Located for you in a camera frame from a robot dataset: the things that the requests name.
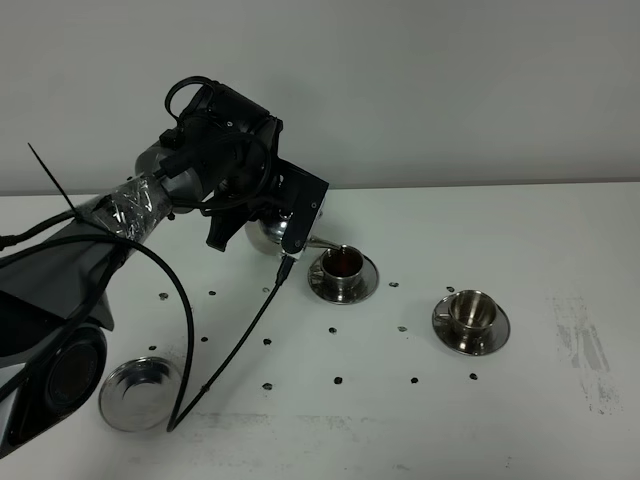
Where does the black cable tie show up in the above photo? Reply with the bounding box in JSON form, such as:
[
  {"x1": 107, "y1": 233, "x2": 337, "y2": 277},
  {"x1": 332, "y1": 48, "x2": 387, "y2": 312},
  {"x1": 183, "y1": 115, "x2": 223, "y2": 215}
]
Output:
[{"x1": 27, "y1": 142, "x2": 80, "y2": 219}]

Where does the steel teacup near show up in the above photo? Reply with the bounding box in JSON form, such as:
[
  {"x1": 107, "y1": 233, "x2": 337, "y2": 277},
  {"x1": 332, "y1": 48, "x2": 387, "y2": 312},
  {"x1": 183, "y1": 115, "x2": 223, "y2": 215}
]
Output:
[{"x1": 432, "y1": 290, "x2": 498, "y2": 334}]

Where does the stainless steel teapot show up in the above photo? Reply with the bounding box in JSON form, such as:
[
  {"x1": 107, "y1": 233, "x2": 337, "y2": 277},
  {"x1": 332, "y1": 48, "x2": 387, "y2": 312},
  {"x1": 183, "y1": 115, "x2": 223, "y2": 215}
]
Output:
[{"x1": 244, "y1": 213, "x2": 347, "y2": 260}]

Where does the black left camera cable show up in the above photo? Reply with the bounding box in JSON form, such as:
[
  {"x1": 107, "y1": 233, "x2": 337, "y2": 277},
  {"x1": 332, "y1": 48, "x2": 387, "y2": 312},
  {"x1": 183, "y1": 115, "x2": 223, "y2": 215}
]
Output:
[{"x1": 0, "y1": 133, "x2": 297, "y2": 433}]

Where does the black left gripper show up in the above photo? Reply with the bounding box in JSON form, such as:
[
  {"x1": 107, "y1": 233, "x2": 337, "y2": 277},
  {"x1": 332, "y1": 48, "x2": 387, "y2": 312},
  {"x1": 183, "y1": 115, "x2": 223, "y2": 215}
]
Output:
[{"x1": 172, "y1": 80, "x2": 278, "y2": 252}]

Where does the steel teapot saucer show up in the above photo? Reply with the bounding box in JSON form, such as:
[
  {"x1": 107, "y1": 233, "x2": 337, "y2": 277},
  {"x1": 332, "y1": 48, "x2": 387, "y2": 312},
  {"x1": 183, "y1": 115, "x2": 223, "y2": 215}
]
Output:
[{"x1": 98, "y1": 356, "x2": 181, "y2": 432}]

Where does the steel saucer far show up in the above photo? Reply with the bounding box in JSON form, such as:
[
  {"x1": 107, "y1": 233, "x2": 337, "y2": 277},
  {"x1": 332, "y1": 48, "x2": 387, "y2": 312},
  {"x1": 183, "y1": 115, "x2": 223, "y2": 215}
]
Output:
[{"x1": 307, "y1": 254, "x2": 379, "y2": 305}]

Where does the steel teacup far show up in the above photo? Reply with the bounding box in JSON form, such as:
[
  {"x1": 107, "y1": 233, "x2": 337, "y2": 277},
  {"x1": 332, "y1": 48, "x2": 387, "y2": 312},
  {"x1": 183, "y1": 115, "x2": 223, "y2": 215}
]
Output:
[{"x1": 310, "y1": 245, "x2": 364, "y2": 281}]

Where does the steel saucer near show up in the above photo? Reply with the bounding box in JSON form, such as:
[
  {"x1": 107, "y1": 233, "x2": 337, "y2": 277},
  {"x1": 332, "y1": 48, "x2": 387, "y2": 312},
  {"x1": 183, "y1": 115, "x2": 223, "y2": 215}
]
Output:
[{"x1": 432, "y1": 303, "x2": 511, "y2": 356}]

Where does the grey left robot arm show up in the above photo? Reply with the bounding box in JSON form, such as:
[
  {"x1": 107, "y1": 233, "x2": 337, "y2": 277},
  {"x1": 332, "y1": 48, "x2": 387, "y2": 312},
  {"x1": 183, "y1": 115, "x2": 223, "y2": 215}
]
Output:
[{"x1": 1, "y1": 77, "x2": 282, "y2": 455}]

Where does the steel teacup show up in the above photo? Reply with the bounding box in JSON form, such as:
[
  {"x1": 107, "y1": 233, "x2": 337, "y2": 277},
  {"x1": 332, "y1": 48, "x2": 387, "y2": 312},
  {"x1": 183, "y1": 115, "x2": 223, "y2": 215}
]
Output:
[
  {"x1": 310, "y1": 245, "x2": 364, "y2": 281},
  {"x1": 432, "y1": 290, "x2": 498, "y2": 334}
]

